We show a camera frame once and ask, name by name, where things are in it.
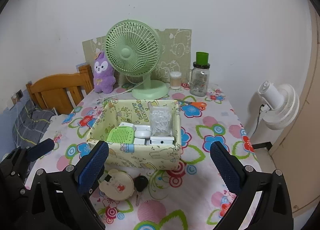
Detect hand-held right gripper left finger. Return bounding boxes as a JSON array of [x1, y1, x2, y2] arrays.
[[25, 140, 110, 230]]

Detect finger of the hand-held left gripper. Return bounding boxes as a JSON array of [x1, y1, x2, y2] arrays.
[[26, 138, 55, 162]]

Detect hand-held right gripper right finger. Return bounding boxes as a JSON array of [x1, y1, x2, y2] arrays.
[[209, 141, 294, 230]]

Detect green perforated square case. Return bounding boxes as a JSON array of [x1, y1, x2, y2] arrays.
[[107, 126, 135, 144]]

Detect yellow printed storage box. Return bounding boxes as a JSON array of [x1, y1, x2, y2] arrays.
[[86, 99, 182, 170]]

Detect grey plaid pillow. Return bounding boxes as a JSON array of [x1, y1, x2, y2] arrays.
[[11, 101, 55, 149]]

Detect round cream pouch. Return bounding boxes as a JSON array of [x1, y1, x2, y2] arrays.
[[99, 169, 135, 201]]

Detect floral tablecloth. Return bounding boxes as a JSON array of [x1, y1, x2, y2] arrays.
[[25, 84, 262, 230]]

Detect black car key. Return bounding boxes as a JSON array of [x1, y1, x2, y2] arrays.
[[134, 175, 148, 205]]

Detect wooden chair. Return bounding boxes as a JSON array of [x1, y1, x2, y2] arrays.
[[26, 64, 94, 115]]

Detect clear bag of white clips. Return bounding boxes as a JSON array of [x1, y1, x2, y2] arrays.
[[149, 106, 173, 137]]

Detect white floor fan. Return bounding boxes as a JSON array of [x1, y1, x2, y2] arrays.
[[257, 81, 300, 130]]

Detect glass jar with green lid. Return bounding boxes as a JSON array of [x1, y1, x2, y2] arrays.
[[186, 52, 211, 97]]

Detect purple plush toy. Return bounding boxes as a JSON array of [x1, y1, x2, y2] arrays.
[[93, 50, 116, 94]]

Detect cotton swab jar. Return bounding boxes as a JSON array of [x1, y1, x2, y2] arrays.
[[169, 71, 181, 90]]

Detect beige door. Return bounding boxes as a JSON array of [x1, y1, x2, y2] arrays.
[[270, 2, 320, 218]]

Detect green desk fan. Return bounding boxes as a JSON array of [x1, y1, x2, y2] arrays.
[[105, 19, 170, 99]]

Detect printed cardboard panel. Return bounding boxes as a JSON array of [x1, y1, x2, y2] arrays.
[[82, 29, 192, 88]]

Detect black power cable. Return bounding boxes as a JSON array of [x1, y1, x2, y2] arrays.
[[251, 105, 265, 135]]

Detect orange handled scissors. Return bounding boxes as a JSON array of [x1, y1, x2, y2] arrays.
[[179, 99, 207, 110]]

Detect white fan power cord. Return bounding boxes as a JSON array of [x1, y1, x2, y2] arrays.
[[96, 84, 145, 104]]

